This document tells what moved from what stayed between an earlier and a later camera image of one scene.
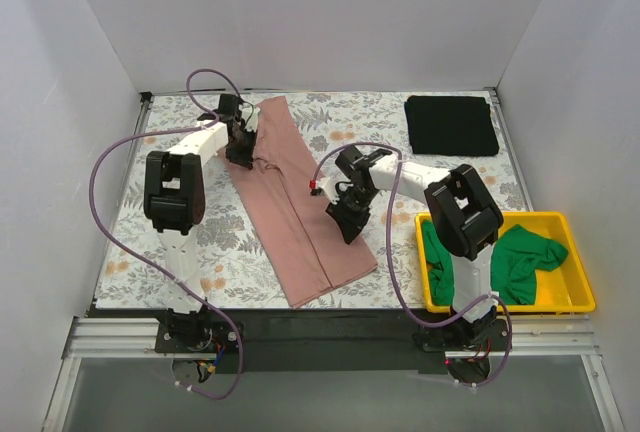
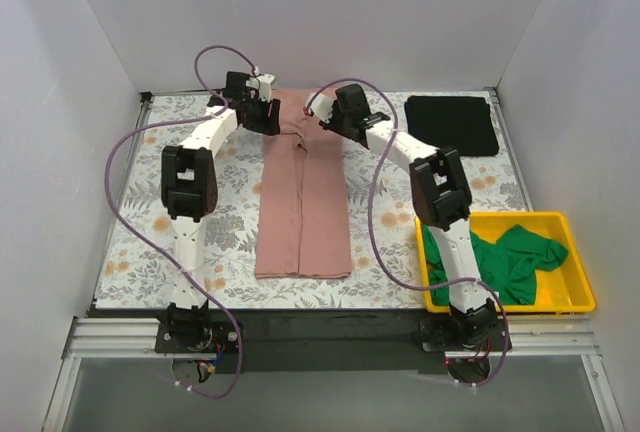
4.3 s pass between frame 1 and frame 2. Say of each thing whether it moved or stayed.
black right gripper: moved
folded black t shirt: stayed
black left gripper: moved
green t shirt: stayed
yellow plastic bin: stayed
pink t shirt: moved
